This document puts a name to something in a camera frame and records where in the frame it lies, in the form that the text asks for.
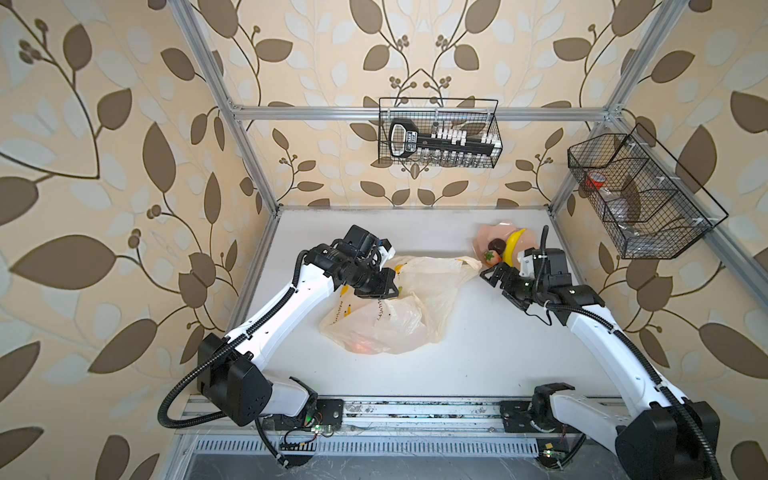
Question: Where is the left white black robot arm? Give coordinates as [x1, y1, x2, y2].
[157, 225, 398, 429]

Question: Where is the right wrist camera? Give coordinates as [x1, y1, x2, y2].
[518, 248, 572, 291]

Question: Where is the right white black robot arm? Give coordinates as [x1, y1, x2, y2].
[480, 261, 723, 479]

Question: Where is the black wire basket centre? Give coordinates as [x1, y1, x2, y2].
[377, 96, 503, 169]

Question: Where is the banana print plastic bag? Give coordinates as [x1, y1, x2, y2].
[319, 256, 482, 355]

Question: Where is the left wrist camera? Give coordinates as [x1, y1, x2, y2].
[378, 239, 396, 264]

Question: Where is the pink wavy fruit plate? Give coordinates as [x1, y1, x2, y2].
[472, 223, 539, 268]

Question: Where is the green yellow pepper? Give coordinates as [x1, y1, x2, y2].
[502, 229, 526, 267]

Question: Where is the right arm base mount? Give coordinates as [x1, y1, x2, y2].
[499, 400, 538, 434]

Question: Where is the clear bottle red cap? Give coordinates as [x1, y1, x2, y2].
[586, 171, 642, 240]

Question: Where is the black wire basket right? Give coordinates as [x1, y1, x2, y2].
[567, 123, 728, 260]

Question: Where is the dark brown fig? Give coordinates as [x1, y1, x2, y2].
[488, 238, 507, 255]

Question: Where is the black wire basket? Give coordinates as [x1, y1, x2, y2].
[377, 96, 503, 169]
[567, 123, 728, 260]

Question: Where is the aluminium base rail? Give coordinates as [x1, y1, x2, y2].
[176, 395, 673, 439]

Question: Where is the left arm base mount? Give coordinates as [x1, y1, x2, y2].
[265, 398, 345, 433]

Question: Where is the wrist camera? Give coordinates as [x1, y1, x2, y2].
[518, 248, 572, 291]
[378, 239, 396, 264]

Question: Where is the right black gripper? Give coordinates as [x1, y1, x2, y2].
[480, 261, 545, 309]

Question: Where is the black white tool set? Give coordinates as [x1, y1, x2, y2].
[385, 119, 503, 159]

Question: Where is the red strawberry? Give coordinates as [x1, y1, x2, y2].
[483, 250, 502, 267]

